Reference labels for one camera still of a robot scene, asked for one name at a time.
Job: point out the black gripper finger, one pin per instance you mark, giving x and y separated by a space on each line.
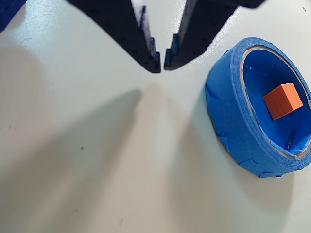
121 26
201 26

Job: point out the blue masking tape roll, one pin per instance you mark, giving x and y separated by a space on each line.
223 109

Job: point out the small orange cube block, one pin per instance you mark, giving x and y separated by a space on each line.
281 102

